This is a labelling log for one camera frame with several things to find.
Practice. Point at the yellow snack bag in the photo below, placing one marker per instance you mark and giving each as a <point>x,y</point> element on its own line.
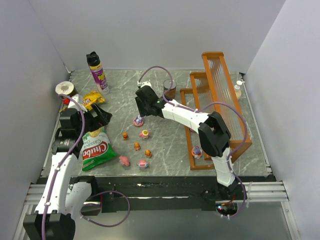
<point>91,98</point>

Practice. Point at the orange bear figure right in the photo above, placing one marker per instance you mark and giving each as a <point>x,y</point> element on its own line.
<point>148,153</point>

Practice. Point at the pink pig figure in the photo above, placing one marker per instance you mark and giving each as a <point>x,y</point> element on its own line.
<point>124,161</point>

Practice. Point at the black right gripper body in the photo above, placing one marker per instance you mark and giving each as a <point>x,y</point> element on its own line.
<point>141,107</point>

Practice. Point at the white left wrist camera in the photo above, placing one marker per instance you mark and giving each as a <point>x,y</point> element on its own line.
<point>77,103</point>

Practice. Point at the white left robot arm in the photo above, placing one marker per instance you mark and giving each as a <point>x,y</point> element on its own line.
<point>59,206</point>

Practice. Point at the pink round figure teal face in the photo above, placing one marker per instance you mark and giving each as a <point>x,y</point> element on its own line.
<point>143,164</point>

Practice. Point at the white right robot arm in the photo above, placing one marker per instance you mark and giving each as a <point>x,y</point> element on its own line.
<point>214,135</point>

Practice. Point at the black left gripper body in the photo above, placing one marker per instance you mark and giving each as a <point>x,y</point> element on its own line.
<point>94,119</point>

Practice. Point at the pink figure with green hat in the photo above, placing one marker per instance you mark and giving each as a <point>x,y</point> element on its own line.
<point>144,134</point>

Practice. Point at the purple insect spray can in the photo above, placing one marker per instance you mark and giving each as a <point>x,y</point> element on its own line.
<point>95,66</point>

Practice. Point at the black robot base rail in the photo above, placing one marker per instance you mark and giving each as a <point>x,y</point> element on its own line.
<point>140,193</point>

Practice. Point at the chips tube with white lid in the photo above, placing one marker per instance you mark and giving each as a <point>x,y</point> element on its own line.
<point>66,88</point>

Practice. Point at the brown tin can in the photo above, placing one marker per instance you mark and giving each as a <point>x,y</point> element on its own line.
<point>169,88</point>

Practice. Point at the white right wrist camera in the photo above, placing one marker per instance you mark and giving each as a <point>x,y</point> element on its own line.
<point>141,84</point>

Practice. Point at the small orange bear figure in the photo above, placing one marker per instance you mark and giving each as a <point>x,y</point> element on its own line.
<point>125,135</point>

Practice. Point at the orange bear figure middle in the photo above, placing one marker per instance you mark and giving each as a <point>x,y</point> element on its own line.
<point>137,146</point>

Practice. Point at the green Chuba cassava chips bag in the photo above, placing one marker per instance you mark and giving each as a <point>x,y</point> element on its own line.
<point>96,149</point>

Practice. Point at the purple bunny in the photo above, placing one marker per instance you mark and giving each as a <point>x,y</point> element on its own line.
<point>138,121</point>

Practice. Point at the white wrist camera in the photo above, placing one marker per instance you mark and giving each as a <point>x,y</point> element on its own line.
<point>77,103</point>
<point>141,84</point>

